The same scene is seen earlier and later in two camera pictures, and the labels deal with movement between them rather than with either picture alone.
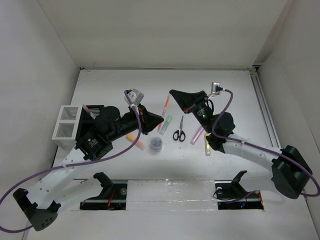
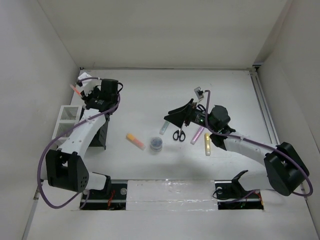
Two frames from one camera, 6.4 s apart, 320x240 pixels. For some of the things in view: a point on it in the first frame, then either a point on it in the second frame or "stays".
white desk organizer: x=65 y=131 stays
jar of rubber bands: x=156 y=144 stays
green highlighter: x=165 y=124 stays
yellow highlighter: x=207 y=146 stays
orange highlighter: x=139 y=144 stays
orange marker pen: x=164 y=110 -> x=76 y=90
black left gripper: x=149 y=120 -> x=87 y=98
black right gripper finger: x=187 y=100 -> x=178 y=117
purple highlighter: x=197 y=135 stays
